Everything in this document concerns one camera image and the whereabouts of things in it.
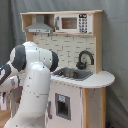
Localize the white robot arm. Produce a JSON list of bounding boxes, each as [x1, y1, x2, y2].
[[0, 41, 58, 128]]

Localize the wooden toy kitchen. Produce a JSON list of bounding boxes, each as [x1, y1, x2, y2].
[[6, 9, 116, 128]]

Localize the grey toy sink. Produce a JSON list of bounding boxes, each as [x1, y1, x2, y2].
[[53, 67, 92, 81]]

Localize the black toy faucet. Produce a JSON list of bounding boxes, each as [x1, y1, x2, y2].
[[75, 50, 95, 71]]

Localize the white cabinet door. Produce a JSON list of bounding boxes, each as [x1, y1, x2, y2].
[[46, 82, 82, 128]]

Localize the toy microwave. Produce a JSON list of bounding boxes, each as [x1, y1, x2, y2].
[[55, 14, 92, 33]]

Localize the grey range hood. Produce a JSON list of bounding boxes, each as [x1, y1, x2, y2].
[[25, 15, 53, 34]]

